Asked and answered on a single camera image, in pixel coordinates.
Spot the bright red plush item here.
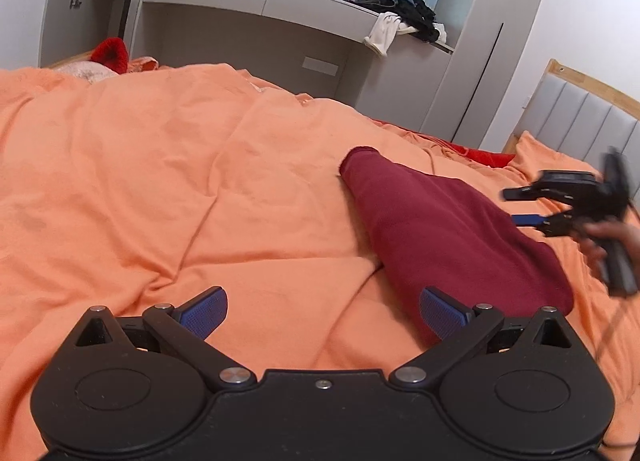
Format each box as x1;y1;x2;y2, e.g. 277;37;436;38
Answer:
89;36;129;74

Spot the dark red long-sleeve shirt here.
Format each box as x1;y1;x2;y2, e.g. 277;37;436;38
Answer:
340;147;574;345

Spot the orange duvet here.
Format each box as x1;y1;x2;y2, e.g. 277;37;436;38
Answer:
1;65;639;460

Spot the dark clothes pile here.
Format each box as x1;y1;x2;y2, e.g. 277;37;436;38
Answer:
342;0;439;43

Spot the grey padded headboard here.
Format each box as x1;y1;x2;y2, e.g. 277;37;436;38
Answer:
503;59;639;203

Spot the grey window ledge desk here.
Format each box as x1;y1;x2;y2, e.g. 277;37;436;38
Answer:
126;0;451;130

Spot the white garment on ledge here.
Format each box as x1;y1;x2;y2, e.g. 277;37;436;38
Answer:
363;12;421;57

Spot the floral pink pillow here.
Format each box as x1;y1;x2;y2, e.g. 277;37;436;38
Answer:
53;60;117;84

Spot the red bed sheet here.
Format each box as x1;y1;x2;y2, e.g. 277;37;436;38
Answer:
372;119;515;169

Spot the person's right hand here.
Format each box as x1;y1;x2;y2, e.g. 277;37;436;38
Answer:
574;221;640;280

